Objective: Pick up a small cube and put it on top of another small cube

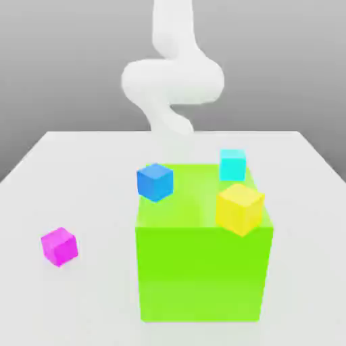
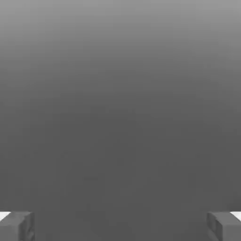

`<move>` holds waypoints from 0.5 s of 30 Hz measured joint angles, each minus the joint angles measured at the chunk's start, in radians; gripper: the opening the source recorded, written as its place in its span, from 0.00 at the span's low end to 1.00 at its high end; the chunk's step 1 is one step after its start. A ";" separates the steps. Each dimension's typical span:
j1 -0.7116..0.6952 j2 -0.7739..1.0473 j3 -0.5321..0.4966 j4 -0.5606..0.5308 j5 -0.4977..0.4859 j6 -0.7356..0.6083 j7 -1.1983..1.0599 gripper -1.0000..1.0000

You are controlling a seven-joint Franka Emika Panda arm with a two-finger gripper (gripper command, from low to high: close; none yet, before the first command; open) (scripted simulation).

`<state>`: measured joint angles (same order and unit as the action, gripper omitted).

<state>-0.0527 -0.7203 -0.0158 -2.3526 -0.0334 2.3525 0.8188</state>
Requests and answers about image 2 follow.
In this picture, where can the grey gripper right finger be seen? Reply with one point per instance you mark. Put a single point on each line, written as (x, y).
(224, 226)

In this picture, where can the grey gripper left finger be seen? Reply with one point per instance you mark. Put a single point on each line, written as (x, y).
(17, 226)

